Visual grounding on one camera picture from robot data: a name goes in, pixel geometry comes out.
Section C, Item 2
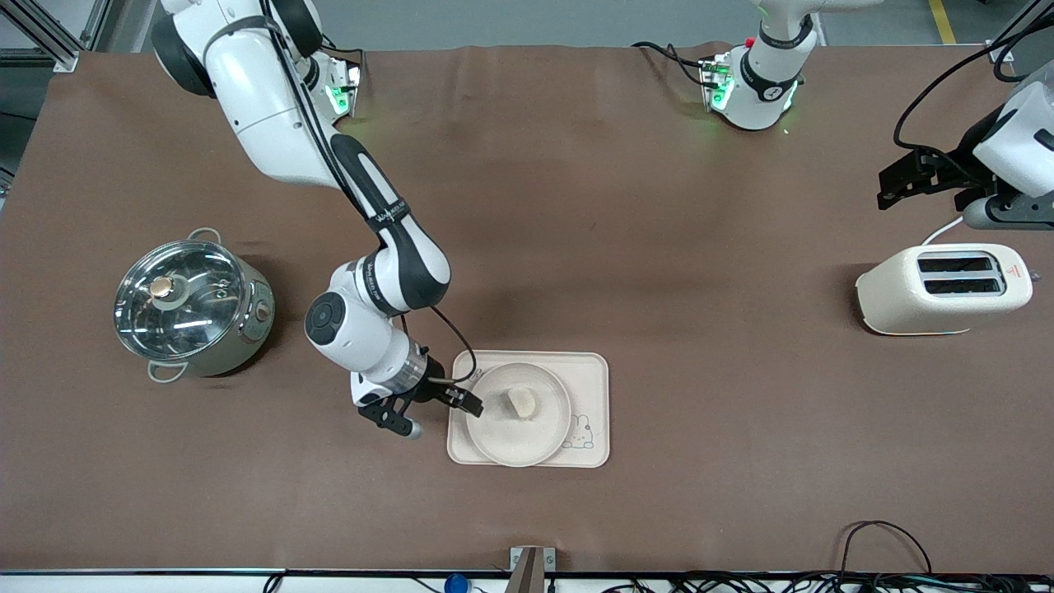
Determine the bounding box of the cream round plate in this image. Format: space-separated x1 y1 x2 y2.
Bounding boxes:
465 362 572 468

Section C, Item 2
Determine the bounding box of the cream rabbit print tray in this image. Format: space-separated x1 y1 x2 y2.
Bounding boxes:
447 351 611 469

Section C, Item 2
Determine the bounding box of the cream two-slot toaster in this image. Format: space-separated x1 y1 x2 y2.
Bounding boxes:
855 243 1040 336

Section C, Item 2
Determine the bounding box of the steel electric cooking pot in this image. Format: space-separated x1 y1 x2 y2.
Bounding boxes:
114 227 276 384

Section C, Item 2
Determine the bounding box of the brown table mat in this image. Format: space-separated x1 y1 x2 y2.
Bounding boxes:
0 41 1054 575

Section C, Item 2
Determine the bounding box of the glass pot lid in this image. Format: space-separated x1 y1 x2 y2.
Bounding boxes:
114 240 248 362

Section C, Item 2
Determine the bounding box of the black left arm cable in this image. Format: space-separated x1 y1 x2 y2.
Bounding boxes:
893 0 1054 186

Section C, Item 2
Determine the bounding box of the white toaster power cord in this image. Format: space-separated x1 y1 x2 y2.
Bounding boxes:
921 216 966 246

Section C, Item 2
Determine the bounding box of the aluminium frame profile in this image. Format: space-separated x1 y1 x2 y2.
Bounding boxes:
984 0 1054 63
0 0 112 73

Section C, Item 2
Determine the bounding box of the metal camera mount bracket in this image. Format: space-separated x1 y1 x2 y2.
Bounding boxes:
509 546 557 593

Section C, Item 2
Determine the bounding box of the green-lit metal base bracket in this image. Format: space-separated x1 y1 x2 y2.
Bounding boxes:
319 56 363 124
700 51 735 112

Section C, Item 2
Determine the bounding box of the black base cable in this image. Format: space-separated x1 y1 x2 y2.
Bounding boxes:
632 41 711 87
317 33 366 83

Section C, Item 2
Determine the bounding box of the black looped cable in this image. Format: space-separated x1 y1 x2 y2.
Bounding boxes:
840 521 933 577

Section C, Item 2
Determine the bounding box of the black cable bundle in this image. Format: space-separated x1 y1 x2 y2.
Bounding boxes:
601 571 1054 593

